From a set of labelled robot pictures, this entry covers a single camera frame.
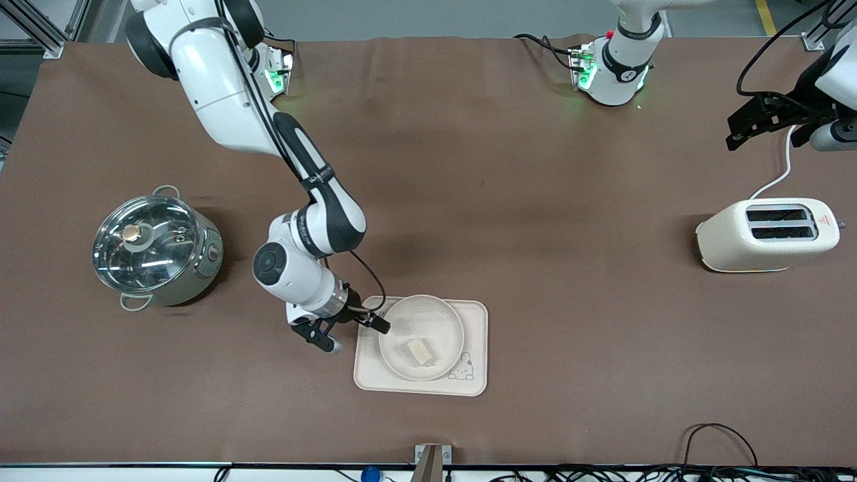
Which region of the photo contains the glass pot lid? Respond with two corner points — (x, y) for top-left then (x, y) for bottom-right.
(92, 195), (202, 293)

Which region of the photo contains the silver electric cooking pot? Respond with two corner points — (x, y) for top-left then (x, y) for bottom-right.
(92, 185), (225, 313)

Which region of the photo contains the round cream plate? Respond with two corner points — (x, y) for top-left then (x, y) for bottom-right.
(378, 295), (465, 382)

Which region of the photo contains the grey metal bracket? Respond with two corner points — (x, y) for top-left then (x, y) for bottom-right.
(410, 443), (453, 482)

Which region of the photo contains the cream two-slot toaster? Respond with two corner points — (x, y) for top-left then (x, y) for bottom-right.
(695, 197), (841, 274)

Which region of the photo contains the small cream bun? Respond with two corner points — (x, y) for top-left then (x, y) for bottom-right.
(404, 338), (435, 368)

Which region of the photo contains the brown table mat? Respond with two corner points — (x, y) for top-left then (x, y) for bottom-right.
(0, 33), (857, 468)

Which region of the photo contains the black looped cable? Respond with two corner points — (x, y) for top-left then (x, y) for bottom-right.
(682, 422), (759, 471)

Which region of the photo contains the black arm base cable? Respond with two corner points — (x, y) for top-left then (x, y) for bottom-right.
(262, 28), (299, 73)
(514, 33), (585, 72)

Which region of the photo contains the black cable bundle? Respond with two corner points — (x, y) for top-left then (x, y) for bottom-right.
(487, 463), (857, 482)

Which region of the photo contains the cream rabbit print tray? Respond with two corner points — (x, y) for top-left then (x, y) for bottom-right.
(354, 297), (489, 398)

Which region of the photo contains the aluminium frame profile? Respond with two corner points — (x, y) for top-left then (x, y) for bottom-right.
(800, 0), (857, 53)
(0, 0), (128, 61)

